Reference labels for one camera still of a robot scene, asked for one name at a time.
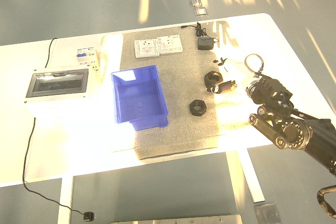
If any small grey metal floor plate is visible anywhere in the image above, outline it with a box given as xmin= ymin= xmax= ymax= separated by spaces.
xmin=254 ymin=202 xmax=283 ymax=224

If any long black power cable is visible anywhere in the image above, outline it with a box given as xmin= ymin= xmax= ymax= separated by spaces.
xmin=22 ymin=37 xmax=86 ymax=216

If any black power adapter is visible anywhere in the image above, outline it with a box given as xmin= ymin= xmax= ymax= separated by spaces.
xmin=197 ymin=37 xmax=215 ymax=51

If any long grey metal plate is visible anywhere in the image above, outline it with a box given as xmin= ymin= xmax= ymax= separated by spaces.
xmin=110 ymin=214 xmax=243 ymax=224

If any grey distribution box, clear cover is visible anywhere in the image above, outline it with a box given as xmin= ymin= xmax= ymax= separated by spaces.
xmin=23 ymin=68 xmax=100 ymax=120

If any white table leg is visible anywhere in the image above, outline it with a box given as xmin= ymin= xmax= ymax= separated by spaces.
xmin=57 ymin=177 xmax=75 ymax=224
xmin=237 ymin=147 xmax=265 ymax=204

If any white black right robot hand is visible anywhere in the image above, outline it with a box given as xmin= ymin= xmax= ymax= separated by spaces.
xmin=209 ymin=56 xmax=254 ymax=94

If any cream circuit breaker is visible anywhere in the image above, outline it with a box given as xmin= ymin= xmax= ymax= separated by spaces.
xmin=90 ymin=49 xmax=101 ymax=72

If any black corrugated cable loop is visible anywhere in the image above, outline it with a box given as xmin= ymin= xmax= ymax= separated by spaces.
xmin=317 ymin=186 xmax=336 ymax=219

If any blue white circuit breaker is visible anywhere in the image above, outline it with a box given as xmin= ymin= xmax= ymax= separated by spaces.
xmin=76 ymin=47 xmax=97 ymax=65

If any small black hex nut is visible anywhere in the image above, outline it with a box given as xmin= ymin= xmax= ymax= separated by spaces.
xmin=189 ymin=99 xmax=208 ymax=116

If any black adapter cord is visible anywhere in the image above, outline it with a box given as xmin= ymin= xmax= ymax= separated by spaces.
xmin=179 ymin=22 xmax=220 ymax=44

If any white wall socket panel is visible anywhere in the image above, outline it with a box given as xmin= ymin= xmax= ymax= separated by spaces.
xmin=133 ymin=39 xmax=161 ymax=59
xmin=156 ymin=34 xmax=183 ymax=55

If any grey-brown mat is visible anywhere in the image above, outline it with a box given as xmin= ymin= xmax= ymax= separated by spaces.
xmin=101 ymin=20 xmax=274 ymax=161

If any blue plastic bin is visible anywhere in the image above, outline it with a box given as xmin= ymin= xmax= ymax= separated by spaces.
xmin=110 ymin=65 xmax=169 ymax=132

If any large black hex nut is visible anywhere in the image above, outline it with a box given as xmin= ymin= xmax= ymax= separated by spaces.
xmin=204 ymin=70 xmax=224 ymax=88

